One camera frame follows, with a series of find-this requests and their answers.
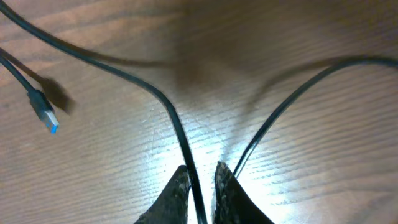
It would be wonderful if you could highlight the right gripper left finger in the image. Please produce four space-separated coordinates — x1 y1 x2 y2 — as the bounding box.
135 165 190 224

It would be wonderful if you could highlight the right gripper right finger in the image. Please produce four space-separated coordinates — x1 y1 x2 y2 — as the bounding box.
214 162 273 224

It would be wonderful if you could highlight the thick black USB cable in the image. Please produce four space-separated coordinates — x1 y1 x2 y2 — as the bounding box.
0 1 208 224

